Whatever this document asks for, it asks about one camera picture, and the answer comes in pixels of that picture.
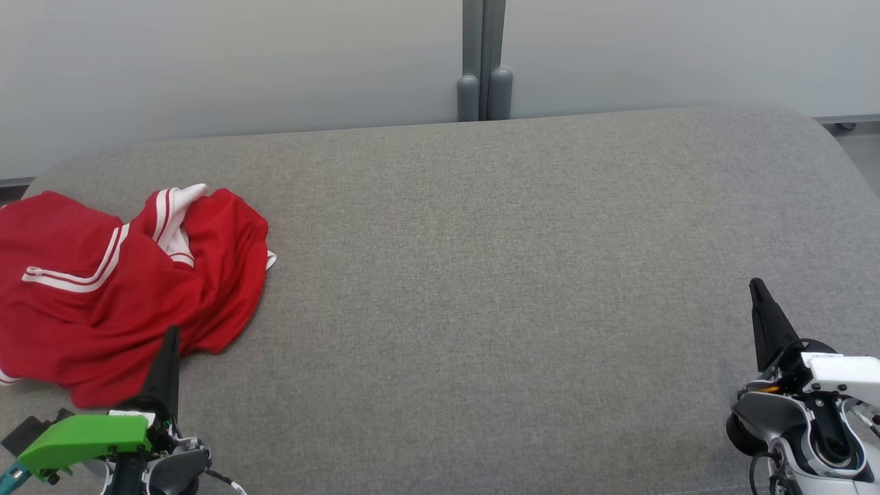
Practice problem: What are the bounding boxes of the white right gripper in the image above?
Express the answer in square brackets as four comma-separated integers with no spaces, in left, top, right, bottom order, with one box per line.
[749,278,880,408]

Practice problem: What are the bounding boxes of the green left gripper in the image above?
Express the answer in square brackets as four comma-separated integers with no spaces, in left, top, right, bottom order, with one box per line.
[17,327,182,483]

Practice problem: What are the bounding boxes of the red basketball jersey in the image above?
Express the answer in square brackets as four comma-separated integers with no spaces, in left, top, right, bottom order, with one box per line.
[0,184,277,409]

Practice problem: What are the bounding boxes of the grey fabric sofa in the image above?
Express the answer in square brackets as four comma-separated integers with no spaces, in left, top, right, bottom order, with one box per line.
[0,104,880,495]

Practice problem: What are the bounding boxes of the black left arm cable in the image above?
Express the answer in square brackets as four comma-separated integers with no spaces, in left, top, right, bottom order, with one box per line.
[205,467,248,495]

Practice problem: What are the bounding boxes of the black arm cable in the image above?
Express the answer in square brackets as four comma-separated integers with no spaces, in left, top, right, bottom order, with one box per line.
[205,467,248,495]
[748,450,781,495]

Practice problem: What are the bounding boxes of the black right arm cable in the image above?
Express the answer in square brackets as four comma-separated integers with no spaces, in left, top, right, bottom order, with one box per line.
[748,450,781,495]

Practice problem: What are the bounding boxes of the teal camera cable connector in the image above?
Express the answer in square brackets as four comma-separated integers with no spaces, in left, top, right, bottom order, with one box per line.
[0,461,32,495]

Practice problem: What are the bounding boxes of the grey partition post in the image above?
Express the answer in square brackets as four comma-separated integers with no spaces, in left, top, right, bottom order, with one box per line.
[457,0,482,122]
[483,0,514,122]

